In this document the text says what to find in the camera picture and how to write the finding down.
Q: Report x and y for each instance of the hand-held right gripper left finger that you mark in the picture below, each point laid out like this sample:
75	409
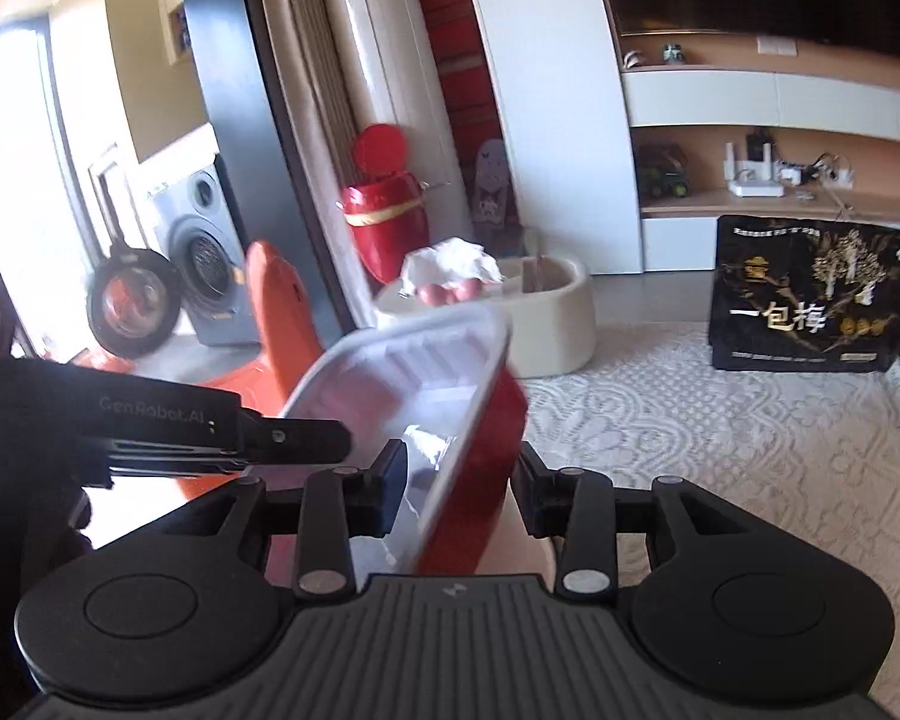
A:
394	480

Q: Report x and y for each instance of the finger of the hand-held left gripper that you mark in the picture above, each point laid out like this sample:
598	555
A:
180	465
300	441

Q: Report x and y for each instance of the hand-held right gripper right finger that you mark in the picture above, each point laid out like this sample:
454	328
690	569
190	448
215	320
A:
540	495

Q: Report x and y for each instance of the red plastic tray white inside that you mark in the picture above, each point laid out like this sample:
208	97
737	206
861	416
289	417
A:
465	450

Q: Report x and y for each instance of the black frying pan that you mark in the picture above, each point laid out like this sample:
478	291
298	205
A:
131	307

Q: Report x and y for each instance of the orange plastic chair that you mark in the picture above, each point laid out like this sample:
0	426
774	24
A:
277	315

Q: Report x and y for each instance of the cream plastic basket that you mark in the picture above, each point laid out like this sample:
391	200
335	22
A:
555	330

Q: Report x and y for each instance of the white lace tablecloth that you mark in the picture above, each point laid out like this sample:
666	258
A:
720	435

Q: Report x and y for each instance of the brown egg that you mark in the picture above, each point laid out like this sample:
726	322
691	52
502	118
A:
428	293
467	289

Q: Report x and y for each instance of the white crumpled tissue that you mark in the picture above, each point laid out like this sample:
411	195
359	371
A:
457	259

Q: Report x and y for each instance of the grey speaker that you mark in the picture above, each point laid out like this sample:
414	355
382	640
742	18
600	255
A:
202	202

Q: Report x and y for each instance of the red gold-banded container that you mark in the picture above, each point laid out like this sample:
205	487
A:
386	217

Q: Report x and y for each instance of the black printed packet box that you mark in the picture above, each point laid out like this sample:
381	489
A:
795	315

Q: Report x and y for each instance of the cartoon figure board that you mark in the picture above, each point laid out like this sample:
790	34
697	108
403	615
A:
491	180

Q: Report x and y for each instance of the green toy tractor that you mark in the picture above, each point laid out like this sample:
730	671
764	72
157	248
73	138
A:
664	176

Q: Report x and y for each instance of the white shelf cabinet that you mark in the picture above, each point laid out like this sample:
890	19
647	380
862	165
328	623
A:
570	127

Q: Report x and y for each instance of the white router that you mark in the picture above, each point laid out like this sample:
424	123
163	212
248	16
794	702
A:
754	184

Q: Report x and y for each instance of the red cabinet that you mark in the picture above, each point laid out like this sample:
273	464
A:
457	90

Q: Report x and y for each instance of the beige curtain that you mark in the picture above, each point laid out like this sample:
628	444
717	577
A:
307	52

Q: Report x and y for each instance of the white standing air conditioner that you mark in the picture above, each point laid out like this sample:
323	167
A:
397	52

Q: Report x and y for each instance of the white power strip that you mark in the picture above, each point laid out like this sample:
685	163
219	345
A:
832	178

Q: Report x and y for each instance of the small toy figure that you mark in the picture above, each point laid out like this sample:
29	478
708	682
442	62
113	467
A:
673	52

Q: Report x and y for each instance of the white wall socket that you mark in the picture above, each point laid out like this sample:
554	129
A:
778	46

